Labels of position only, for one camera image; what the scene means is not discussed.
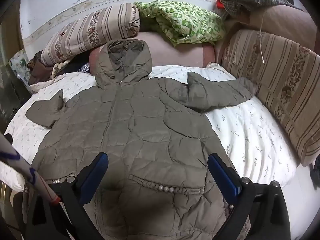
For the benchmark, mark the pink bed sheet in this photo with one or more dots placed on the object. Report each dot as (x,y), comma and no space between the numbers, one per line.
(180,52)

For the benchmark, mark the leaf-print fabric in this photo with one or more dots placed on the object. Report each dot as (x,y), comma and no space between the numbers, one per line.
(21,62)

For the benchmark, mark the dark cloth pile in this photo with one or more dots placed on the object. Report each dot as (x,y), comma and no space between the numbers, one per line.
(75,68)

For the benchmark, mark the green floral quilt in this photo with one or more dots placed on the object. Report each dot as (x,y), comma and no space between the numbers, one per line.
(185,22)

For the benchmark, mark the brown clothing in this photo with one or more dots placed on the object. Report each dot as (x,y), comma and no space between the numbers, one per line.
(37,70)

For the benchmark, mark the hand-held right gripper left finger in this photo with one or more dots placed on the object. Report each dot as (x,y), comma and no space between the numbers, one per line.
(96,172)

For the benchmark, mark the cream patterned cloth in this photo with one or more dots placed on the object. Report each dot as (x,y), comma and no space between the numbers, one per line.
(58,68)

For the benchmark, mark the striped floral left pillow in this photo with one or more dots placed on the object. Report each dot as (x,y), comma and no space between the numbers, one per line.
(87,32)

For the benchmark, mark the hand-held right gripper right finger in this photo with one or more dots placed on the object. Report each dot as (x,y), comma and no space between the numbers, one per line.
(222,177)

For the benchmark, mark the pink folded blanket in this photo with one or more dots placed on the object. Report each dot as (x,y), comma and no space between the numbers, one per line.
(280,20)

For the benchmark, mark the red cloth item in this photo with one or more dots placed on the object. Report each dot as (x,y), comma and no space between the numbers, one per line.
(219,1)

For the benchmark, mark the olive hooded puffer jacket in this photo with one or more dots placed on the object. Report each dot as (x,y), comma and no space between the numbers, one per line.
(140,135)

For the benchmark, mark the striped floral right cushion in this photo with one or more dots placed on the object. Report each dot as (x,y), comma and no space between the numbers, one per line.
(282,80)

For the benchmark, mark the white leaf-print quilt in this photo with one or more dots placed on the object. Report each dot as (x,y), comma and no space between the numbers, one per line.
(250,135)

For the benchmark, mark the green checked cloth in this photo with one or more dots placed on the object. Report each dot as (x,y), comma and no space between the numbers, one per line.
(245,0)

